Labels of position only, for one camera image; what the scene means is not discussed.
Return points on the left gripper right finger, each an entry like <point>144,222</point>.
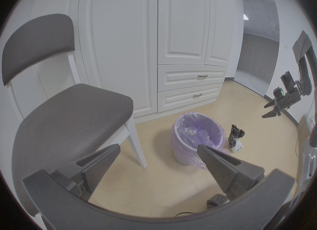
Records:
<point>223,172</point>

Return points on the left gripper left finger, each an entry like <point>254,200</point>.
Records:
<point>99,167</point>

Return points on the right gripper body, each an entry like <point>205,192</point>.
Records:
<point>292,98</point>

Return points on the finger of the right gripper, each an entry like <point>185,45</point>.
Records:
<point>272,104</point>
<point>273,113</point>

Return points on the white printed wrapper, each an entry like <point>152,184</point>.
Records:
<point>237,147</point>

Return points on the black plastic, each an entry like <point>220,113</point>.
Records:
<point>235,135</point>

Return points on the purple plastic bag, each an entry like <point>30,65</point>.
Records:
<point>198,131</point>

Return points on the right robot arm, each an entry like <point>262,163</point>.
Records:
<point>307,75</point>

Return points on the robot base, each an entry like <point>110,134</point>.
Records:
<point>305,164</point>

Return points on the white trash bin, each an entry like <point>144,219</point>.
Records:
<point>180,154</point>

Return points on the grey curtain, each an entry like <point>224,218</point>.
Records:
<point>257,60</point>

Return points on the grey and white chair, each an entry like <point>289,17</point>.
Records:
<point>74,115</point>

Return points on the white wardrobe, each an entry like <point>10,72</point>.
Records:
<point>123,38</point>

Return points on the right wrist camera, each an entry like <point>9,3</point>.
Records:
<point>278,93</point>

